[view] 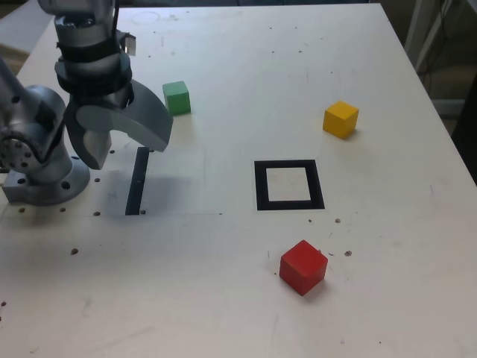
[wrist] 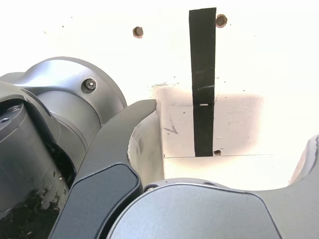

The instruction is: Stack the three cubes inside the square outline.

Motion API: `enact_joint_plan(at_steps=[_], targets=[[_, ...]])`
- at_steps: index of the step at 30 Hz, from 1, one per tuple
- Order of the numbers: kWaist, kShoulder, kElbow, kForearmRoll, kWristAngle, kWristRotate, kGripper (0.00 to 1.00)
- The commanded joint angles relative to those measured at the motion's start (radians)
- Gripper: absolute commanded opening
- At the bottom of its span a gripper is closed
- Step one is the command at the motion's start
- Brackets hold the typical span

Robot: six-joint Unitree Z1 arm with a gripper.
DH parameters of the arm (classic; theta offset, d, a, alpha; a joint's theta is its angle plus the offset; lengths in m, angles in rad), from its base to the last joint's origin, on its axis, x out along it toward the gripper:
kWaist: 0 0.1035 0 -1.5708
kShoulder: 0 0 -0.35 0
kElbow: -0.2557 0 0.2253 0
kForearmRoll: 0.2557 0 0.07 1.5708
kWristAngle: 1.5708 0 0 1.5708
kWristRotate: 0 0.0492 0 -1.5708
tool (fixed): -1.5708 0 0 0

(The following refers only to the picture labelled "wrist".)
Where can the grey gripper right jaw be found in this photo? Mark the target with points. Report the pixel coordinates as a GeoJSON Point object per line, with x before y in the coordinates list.
{"type": "Point", "coordinates": [199, 214]}

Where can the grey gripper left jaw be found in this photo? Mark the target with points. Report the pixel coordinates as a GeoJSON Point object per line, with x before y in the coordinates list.
{"type": "Point", "coordinates": [104, 154]}

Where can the black tape strip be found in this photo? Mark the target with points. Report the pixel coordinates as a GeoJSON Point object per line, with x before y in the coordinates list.
{"type": "Point", "coordinates": [203, 62]}

